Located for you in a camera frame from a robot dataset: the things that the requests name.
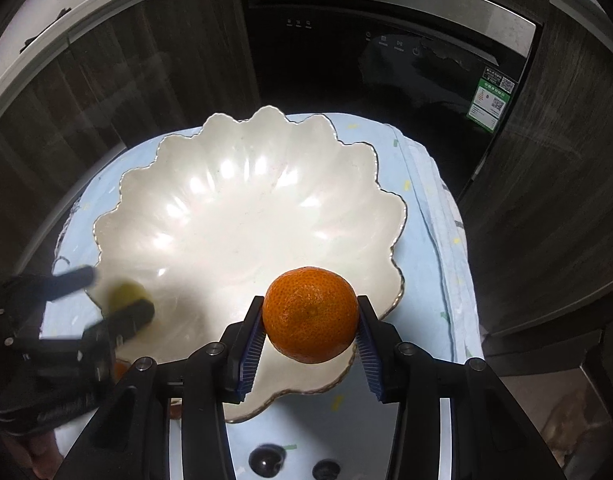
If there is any black built-in dishwasher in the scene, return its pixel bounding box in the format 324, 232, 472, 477
241, 0, 539, 196

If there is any small orange mandarin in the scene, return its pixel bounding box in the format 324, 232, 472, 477
113, 361, 131, 382

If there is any dark purple plum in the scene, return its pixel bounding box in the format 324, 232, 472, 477
248, 443, 286, 479

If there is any green energy label sticker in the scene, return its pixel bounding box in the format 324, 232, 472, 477
467, 66, 517, 133

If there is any white scalloped ceramic bowl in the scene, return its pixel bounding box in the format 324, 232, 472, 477
83, 104, 409, 424

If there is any green yellow round fruit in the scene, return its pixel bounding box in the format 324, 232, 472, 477
105, 281, 151, 315

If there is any light blue patterned cloth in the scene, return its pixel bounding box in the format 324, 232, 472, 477
52, 113, 482, 479

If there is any large orange mandarin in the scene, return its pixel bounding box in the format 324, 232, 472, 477
262, 266, 360, 364

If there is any blueberry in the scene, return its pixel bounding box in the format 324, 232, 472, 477
312, 460, 341, 480

